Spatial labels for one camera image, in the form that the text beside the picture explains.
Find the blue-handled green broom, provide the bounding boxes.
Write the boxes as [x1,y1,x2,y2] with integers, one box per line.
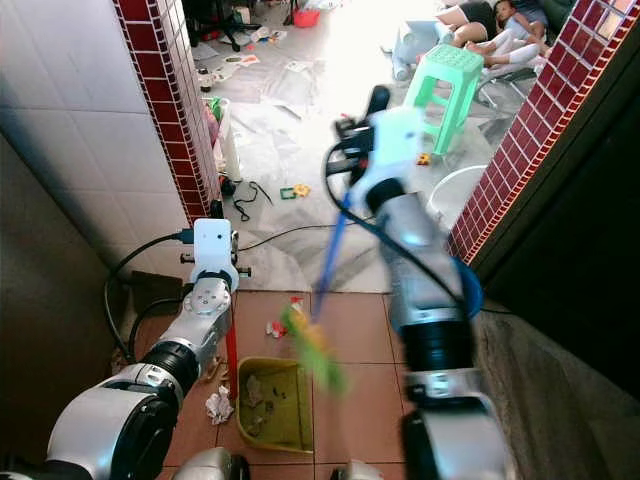
[278,190,353,397]

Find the yellow-green dustpan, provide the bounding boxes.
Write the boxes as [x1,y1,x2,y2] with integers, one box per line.
[226,318,317,455]

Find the people lying on floor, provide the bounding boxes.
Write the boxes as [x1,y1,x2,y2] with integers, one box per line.
[438,0,563,73]

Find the light blue plastic toy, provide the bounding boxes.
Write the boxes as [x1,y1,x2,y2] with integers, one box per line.
[394,20,443,83]

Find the green plastic stool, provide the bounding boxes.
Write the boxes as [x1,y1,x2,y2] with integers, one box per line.
[402,44,487,155]

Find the white round basin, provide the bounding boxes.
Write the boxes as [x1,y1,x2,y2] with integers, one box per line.
[426,164,493,233]

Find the red plastic basin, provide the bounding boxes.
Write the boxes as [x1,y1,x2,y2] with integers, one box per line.
[291,9,322,30]

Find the white slim bottle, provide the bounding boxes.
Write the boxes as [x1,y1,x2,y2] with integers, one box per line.
[219,98,243,187]

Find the black office chair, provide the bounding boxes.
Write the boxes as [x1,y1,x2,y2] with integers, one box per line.
[183,0,253,53]

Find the blue plastic bucket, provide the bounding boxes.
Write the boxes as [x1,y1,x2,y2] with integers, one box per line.
[454,258,487,323]

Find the crumpled white paper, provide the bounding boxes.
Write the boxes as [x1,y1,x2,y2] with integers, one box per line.
[205,388,235,425]

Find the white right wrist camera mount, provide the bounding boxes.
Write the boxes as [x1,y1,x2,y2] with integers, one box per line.
[350,106,427,203]

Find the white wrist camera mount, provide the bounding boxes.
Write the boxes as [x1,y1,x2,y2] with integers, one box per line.
[191,218,237,285]
[350,106,427,203]

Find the black floor cable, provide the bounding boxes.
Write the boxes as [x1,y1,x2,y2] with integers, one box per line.
[238,222,353,253]

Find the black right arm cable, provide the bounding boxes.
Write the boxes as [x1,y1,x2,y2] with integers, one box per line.
[323,138,473,313]

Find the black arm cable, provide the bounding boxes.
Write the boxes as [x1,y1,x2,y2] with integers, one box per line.
[103,231,197,363]
[323,138,473,313]

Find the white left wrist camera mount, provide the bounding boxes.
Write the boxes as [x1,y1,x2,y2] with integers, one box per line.
[191,218,237,285]

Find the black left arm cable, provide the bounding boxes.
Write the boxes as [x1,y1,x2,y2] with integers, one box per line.
[103,231,197,363]

